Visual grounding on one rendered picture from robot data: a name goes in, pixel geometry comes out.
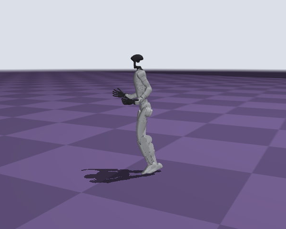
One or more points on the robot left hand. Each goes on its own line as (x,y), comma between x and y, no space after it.
(128,101)

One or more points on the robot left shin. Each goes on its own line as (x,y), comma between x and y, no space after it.
(144,148)

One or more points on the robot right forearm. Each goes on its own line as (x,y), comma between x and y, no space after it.
(131,96)

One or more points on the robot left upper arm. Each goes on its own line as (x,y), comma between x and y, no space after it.
(142,77)

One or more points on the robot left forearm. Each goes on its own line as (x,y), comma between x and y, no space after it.
(143,96)

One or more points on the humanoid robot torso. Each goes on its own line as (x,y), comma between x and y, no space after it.
(140,88)

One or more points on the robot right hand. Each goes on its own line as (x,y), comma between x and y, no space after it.
(119,93)

